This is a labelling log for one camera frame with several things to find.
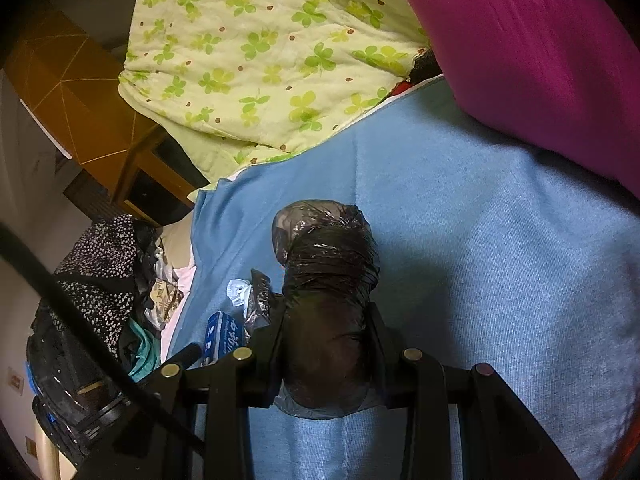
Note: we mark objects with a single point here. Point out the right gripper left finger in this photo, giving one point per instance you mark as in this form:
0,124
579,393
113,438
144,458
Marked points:
261,361

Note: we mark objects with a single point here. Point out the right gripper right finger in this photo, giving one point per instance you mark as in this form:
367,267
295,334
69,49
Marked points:
401,375

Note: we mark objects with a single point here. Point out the blue white small box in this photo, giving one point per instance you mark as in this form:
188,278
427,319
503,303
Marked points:
223,335

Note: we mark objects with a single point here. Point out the black plastic bag ball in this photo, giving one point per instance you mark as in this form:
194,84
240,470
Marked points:
330,263

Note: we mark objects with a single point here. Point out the teal jacket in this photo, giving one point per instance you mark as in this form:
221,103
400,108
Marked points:
147,356

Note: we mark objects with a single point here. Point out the black white dotted cloth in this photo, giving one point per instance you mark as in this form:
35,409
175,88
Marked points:
108,275

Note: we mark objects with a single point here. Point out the blue fleece blanket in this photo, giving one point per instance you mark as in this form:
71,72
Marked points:
490,251

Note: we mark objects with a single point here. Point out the green clover quilt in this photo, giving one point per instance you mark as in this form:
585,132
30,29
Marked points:
244,82

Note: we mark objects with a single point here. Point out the orange wooden cabinet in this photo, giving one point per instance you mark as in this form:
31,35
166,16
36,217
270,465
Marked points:
69,84

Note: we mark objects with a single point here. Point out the magenta pillow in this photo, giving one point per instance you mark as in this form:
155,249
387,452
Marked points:
559,74

